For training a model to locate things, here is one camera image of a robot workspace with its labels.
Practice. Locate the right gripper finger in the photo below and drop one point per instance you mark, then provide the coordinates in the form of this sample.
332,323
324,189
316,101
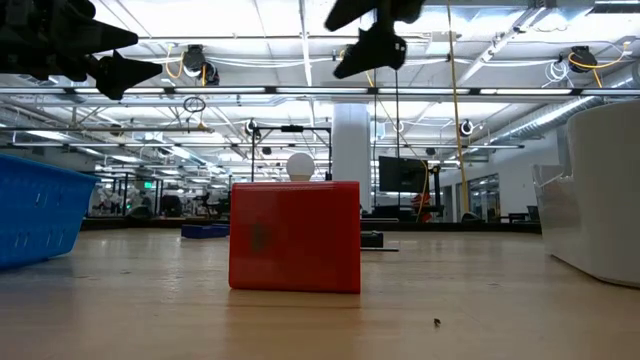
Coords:
382,50
370,6

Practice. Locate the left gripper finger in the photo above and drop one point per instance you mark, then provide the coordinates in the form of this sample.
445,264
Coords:
122,72
100,37

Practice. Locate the red plug charger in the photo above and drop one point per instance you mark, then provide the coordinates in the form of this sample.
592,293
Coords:
295,235

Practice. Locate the light grey plastic bin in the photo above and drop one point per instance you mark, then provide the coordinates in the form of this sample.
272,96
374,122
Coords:
600,200

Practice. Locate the black background robot arm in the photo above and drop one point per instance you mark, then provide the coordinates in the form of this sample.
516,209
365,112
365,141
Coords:
219,205

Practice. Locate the white square column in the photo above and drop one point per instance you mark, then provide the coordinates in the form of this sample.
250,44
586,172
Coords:
351,150

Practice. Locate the black screen on stand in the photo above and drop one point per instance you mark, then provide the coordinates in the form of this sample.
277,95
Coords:
402,175

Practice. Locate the white bulb brass lamp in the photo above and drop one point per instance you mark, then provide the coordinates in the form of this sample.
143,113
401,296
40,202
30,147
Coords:
300,167

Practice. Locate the blue plastic basket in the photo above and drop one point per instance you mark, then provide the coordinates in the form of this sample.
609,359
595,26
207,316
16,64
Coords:
40,210

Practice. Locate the orange red object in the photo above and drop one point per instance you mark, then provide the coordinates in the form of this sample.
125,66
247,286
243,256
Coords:
421,206

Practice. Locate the long ceiling light rail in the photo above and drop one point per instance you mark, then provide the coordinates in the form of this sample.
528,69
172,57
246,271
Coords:
372,91

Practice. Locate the black aluminium table frame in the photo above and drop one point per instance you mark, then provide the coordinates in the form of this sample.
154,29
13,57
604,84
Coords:
450,227

